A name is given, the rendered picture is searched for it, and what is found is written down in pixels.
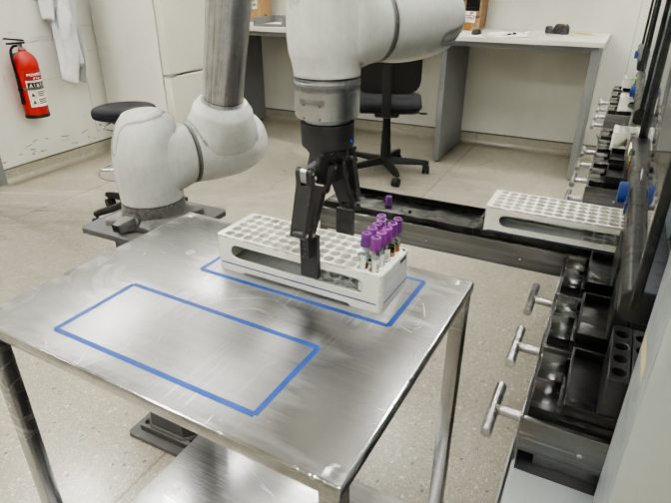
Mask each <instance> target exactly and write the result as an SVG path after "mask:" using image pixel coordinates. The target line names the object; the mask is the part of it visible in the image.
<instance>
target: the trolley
mask: <svg viewBox="0 0 671 503"><path fill-rule="evenodd" d="M232 224H234V223H231V222H227V221H223V220H219V219H215V218H211V217H207V216H203V215H199V214H195V213H191V212H189V213H187V214H185V215H183V216H181V217H179V218H177V219H175V220H172V221H170V222H168V223H166V224H164V225H162V226H160V227H158V228H156V229H154V230H152V231H150V232H148V233H146V234H144V235H142V236H140V237H138V238H136V239H133V240H131V241H129V242H127V243H125V244H123V245H121V246H119V247H117V248H115V249H113V250H111V251H108V252H106V253H104V254H102V255H100V256H98V257H96V258H93V259H91V260H89V261H87V262H85V263H83V264H81V265H79V266H77V267H75V268H73V269H71V270H69V271H67V272H65V273H63V274H61V275H59V276H57V277H54V278H52V279H50V280H48V281H46V282H44V283H42V284H40V285H38V286H36V287H34V288H32V289H30V290H28V291H26V292H24V293H22V294H20V295H18V296H15V297H13V298H11V299H9V300H7V301H5V302H3V303H1V304H0V388H1V391H2V394H3V396H4V399H5V402H6V405H7V407H8V410H9V413H10V416H11V419H12V421H13V424H14V427H15V430H16V433H17V435H18V438H19V441H20V444H21V446H22V449H23V452H24V455H25V458H26V460H27V463H28V466H29V469H30V471H31V474H32V477H33V480H34V483H35V485H36V488H37V491H38V494H39V497H40V499H41V502H42V503H63V500H62V497H61V494H60V491H59V488H58V485H57V482H56V479H55V476H54V473H53V470H52V467H51V464H50V461H49V457H48V454H47V451H46V448H45V445H44V442H43V439H42V436H41V433H40V430H39V427H38V424H37V421H36V418H35V415H34V412H33V409H32V406H31V403H30V400H29V397H28V394H27V391H26V388H25V385H24V382H23V379H22V376H21V373H20V370H19V367H18V364H17V361H16V358H15V355H14V352H13V349H12V346H11V345H13V346H15V347H17V348H19V349H21V350H23V351H25V352H27V353H29V354H31V355H33V356H36V357H38V358H40V359H42V360H44V361H46V362H48V363H50V364H52V365H54V366H56V367H59V368H61V369H63V370H65V371H67V372H69V373H71V374H73V375H75V376H77V377H80V378H82V379H84V380H86V381H88V382H90V383H92V384H94V385H96V386H98V387H100V388H103V389H105V390H107V391H109V392H111V393H113V394H115V395H117V396H119V397H121V398H124V399H126V400H128V401H130V402H132V403H134V404H136V405H138V406H140V407H142V408H144V409H147V410H149V411H151V412H153V413H155V414H157V415H159V416H161V417H163V418H165V419H167V420H170V421H172V422H174V423H176V424H178V425H180V426H182V427H184V428H186V429H188V430H191V431H193V432H195V433H197V434H199V435H198V436H197V437H196V438H195V439H194V440H193V441H192V442H191V443H190V444H189V445H188V446H187V447H186V448H185V449H184V450H183V451H182V452H181V453H180V454H179V455H178V456H177V457H176V458H175V459H174V460H173V461H171V462H170V463H169V464H168V465H167V466H166V467H165V468H164V469H163V470H162V471H161V472H160V473H159V474H158V475H157V476H156V477H155V478H154V479H153V480H152V481H151V482H150V483H149V484H148V485H147V486H146V487H145V488H144V489H143V490H142V491H140V492H139V493H138V494H137V495H136V496H135V497H134V498H133V499H132V500H131V501H130V502H129V503H405V502H403V501H401V500H399V499H396V498H394V497H392V496H390V495H388V494H385V493H383V492H381V491H379V490H376V489H374V488H372V487H370V486H368V485H365V484H363V483H361V482H359V481H357V480H354V478H355V476H356V474H357V473H358V471H359V470H360V469H361V467H362V466H363V464H364V463H365V461H366V460H367V458H368V456H369V455H370V453H371V452H372V450H373V449H374V447H375V445H376V444H377V442H378V441H379V439H380V438H381V436H382V434H383V433H384V431H385V430H386V428H387V427H388V425H389V423H390V422H391V420H392V419H393V417H394V415H395V414H396V412H397V411H398V409H399V408H400V406H401V404H402V403H403V401H404V400H405V398H406V397H407V395H408V393H409V392H410V390H411V389H412V387H413V386H414V384H415V382H416V381H417V379H418V378H419V376H420V374H421V373H422V371H423V370H424V368H425V367H426V365H427V363H428V362H429V360H430V359H431V357H432V356H433V354H434V352H435V351H436V349H437V348H438V346H439V344H440V343H441V341H442V340H443V338H444V337H445V335H446V333H447V341H446V350H445V359H444V368H443V376H442V384H441V393H440V402H439V411H438V419H437V428H436V437H435V446H434V455H433V464H432V472H431V481H430V490H429V499H428V503H443V498H444V491H445V483H446V475H447V468H448V460H449V453H450V445H451V437H452V430H453V422H454V415H455V407H456V399H457V392H458V384H459V377H460V369H461V362H462V355H463V347H464V340H465V332H466V324H467V317H468V309H469V302H470V296H471V294H472V292H473V286H474V283H473V281H469V280H465V279H461V278H457V277H453V276H449V275H445V274H441V273H437V272H432V271H428V270H424V269H420V268H416V267H412V266H408V265H407V266H406V281H405V287H404V288H403V289H402V291H401V292H400V293H399V294H398V295H397V296H396V298H395V299H394V300H393V301H392V302H391V303H390V304H389V306H388V307H387V308H386V309H385V310H384V311H383V312H382V313H374V312H371V311H368V310H364V309H361V308H357V307H354V306H351V305H349V304H348V303H346V302H343V301H339V300H336V299H333V298H329V297H326V296H322V295H319V294H316V293H312V292H309V291H305V290H302V289H299V288H295V287H292V286H288V285H285V284H282V283H278V282H275V281H271V280H268V279H265V278H261V277H258V276H254V275H251V274H248V273H244V274H242V273H239V272H236V271H232V270H229V269H225V268H222V265H221V256H220V247H219V237H218V232H220V231H221V230H223V229H225V228H227V227H229V226H230V225H232Z"/></svg>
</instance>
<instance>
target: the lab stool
mask: <svg viewBox="0 0 671 503"><path fill-rule="evenodd" d="M140 107H155V108H156V106H155V105H154V104H152V103H150V102H142V101H126V102H115V103H108V104H104V105H100V106H97V107H95V108H93V109H92V110H91V117H92V119H93V120H95V121H99V122H105V123H108V124H105V125H104V126H103V129H104V130H106V131H111V132H113V130H108V129H105V127H107V126H109V125H110V124H114V125H115V123H116V121H117V120H118V119H119V117H120V115H121V114H122V113H123V112H125V111H128V110H131V109H135V108H140ZM111 166H113V164H112V163H111V164H108V165H106V166H104V167H102V168H101V169H99V170H98V172H97V175H98V177H99V178H100V179H102V180H105V181H109V182H116V181H115V179H109V178H105V177H103V176H101V175H100V173H101V172H114V171H113V169H106V168H108V167H111ZM105 197H107V198H108V199H106V200H105V204H106V207H104V208H102V209H99V210H96V211H94V212H93V215H94V216H95V218H93V219H92V222H93V221H95V220H97V219H99V216H102V215H105V214H109V213H112V212H115V211H117V210H120V209H121V208H122V206H121V202H118V203H116V200H121V199H120V195H119V193H115V192H107V193H105ZM115 199H116V200H115Z"/></svg>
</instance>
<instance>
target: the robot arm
mask: <svg viewBox="0 0 671 503"><path fill-rule="evenodd" d="M252 1H253V0H206V2H205V33H204V65H203V94H202V95H200V96H199V97H198V98H197V99H196V100H195V101H194V103H193V105H192V109H191V111H190V114H189V116H188V118H187V122H183V123H175V120H174V118H173V117H172V116H171V115H170V114H169V113H167V112H166V111H164V110H160V109H158V108H155V107H140V108H135V109H131V110H128V111H125V112H123V113H122V114H121V115H120V117H119V119H118V120H117V121H116V123H115V126H114V130H113V135H112V143H111V154H112V164H113V171H114V176H115V181H116V185H117V189H118V192H119V195H120V199H121V206H122V210H121V211H120V212H118V213H116V214H114V215H111V216H109V217H106V218H105V223H106V225H107V226H112V230H113V232H114V233H115V234H117V235H120V234H124V233H128V232H131V231H135V232H139V233H143V234H146V233H148V232H150V231H152V230H154V229H156V228H158V227H160V226H162V225H164V224H166V223H168V222H170V221H172V220H175V219H177V218H179V217H181V216H183V215H185V214H187V213H189V212H191V213H195V214H199V215H203V214H204V213H205V209H204V207H201V206H195V205H189V204H186V200H185V195H184V189H185V188H187V187H188V186H190V185H192V184H193V183H197V182H204V181H211V180H217V179H221V178H225V177H229V176H233V175H236V174H239V173H242V172H244V171H246V170H248V169H250V168H251V167H253V166H254V165H256V164H257V163H258V162H259V161H260V160H261V159H262V158H263V157H264V155H265V153H266V151H267V148H268V135H267V132H266V129H265V126H264V124H263V123H262V121H261V120H260V119H259V118H258V117H257V116H256V115H254V113H253V109H252V107H251V105H250V104H249V103H248V102H247V100H246V99H245V98H244V92H245V80H246V68H247V57H248V45H249V33H250V22H251V12H252ZM464 21H465V5H464V1H463V0H287V4H286V29H287V43H288V50H289V55H290V58H291V61H292V65H293V69H294V85H295V111H296V116H297V117H298V118H299V119H301V140H302V146H303V147H304V148H305V149H307V150H308V152H309V153H310V154H309V160H308V165H307V166H306V167H304V168H302V167H297V168H296V191H295V199H294V207H293V215H292V223H291V231H290V236H291V237H293V238H297V239H300V247H301V275H304V276H308V277H311V278H315V279H319V278H320V277H321V253H320V236H319V235H316V232H317V228H318V224H319V220H320V216H321V212H322V209H323V205H324V201H325V197H326V194H328V193H329V192H330V190H331V186H332V185H333V188H334V191H335V195H336V197H337V200H338V203H339V205H340V207H337V208H336V232H337V233H341V234H345V235H349V236H354V210H359V208H360V204H358V203H357V202H360V199H361V194H360V187H359V179H358V172H357V165H356V146H354V145H353V144H354V119H355V118H356V117H357V116H358V115H359V98H360V82H361V79H360V69H361V67H364V66H366V65H369V64H372V63H379V62H383V63H404V62H411V61H417V60H421V59H426V58H429V57H432V56H435V55H437V54H439V53H441V52H443V51H445V50H446V49H448V48H449V47H450V46H451V45H453V44H454V42H455V40H456V38H457V37H458V36H459V34H460V32H461V30H462V28H463V25H464ZM316 183H317V184H318V185H323V186H317V185H316ZM352 192H354V194H353V193H352Z"/></svg>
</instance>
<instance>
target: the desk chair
mask: <svg viewBox="0 0 671 503"><path fill-rule="evenodd" d="M421 71H422V59H421V60H417V61H411V62H404V63H384V62H379V63H372V64H369V65H366V66H364V67H361V69H360V79H361V82H360V90H361V92H360V98H359V112H360V113H362V114H374V116H375V117H376V118H383V120H382V130H381V143H380V155H378V154H372V153H365V152H359V151H356V156H357V157H359V158H363V159H366V161H362V162H358V163H356V165H357V168H358V169H362V168H367V167H373V166H378V165H384V166H385V168H386V169H387V170H388V171H389V172H390V173H391V174H392V175H393V176H394V177H395V178H392V179H391V186H392V187H397V188H399V186H400V179H399V178H398V177H399V171H398V170H397V168H396V167H395V165H394V164H396V165H420V166H422V173H423V174H424V172H426V173H427V174H429V165H428V161H427V160H420V159H411V158H402V157H401V154H400V149H395V150H393V151H390V146H391V142H390V118H398V117H399V115H415V114H421V115H427V113H420V112H419V110H421V108H422V103H421V96H420V95H419V94H417V93H413V92H415V91H416V90H417V89H418V88H419V86H420V82H421Z"/></svg>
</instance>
